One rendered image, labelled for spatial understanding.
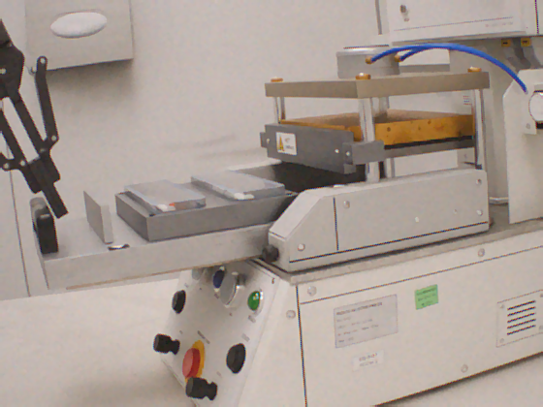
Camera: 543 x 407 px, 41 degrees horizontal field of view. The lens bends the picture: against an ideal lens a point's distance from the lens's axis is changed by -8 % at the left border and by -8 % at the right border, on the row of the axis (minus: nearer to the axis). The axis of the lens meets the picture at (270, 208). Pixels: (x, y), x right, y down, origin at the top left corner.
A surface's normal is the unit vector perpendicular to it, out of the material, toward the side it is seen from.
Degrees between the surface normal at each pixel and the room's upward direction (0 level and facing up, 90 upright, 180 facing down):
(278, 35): 90
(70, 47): 90
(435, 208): 90
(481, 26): 90
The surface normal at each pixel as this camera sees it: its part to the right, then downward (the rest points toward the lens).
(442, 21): -0.93, 0.15
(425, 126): 0.36, 0.14
